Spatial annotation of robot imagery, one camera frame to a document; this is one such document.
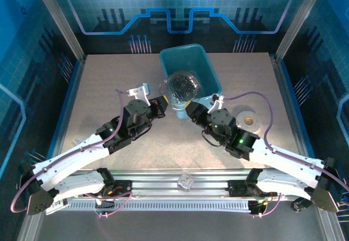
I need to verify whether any clear plastic plate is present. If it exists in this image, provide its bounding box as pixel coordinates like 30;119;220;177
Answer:
158;70;201;110

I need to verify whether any teal plastic bin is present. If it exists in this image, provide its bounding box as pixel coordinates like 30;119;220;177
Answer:
159;43;223;120

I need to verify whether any clear plastic cube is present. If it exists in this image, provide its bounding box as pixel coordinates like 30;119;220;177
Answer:
177;172;196;191

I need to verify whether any white label card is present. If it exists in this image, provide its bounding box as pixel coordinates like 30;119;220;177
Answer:
46;198;69;216

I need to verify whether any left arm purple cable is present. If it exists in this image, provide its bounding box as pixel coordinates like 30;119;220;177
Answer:
10;89;134;219

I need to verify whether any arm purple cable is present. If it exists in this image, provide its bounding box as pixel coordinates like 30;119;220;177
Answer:
10;89;134;219
222;91;349;219

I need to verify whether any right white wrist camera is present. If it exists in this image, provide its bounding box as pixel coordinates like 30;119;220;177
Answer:
207;94;225;114

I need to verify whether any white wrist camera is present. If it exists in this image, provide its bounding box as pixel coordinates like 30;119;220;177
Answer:
207;94;225;114
127;82;152;107

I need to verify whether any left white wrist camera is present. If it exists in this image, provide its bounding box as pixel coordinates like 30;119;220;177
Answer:
127;82;152;107

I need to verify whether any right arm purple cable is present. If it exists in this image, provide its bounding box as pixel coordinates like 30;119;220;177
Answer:
222;91;349;219

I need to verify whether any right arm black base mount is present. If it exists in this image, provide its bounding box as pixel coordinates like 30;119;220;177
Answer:
227;179;278;197

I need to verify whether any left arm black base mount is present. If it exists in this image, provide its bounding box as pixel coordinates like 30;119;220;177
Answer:
92;179;133;197

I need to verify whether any aluminium extrusion rail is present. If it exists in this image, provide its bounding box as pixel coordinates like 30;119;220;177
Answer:
35;168;325;198

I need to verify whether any white slotted cable duct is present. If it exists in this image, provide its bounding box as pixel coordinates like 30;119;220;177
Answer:
67;199;251;212

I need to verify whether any left aluminium frame post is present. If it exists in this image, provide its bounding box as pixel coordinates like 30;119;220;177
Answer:
30;0;87;62

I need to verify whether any aluminium frame post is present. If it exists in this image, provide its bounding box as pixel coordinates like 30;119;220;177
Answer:
275;0;329;61
30;0;87;62

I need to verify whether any right aluminium frame post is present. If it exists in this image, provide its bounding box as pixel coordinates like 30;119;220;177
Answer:
275;0;329;61

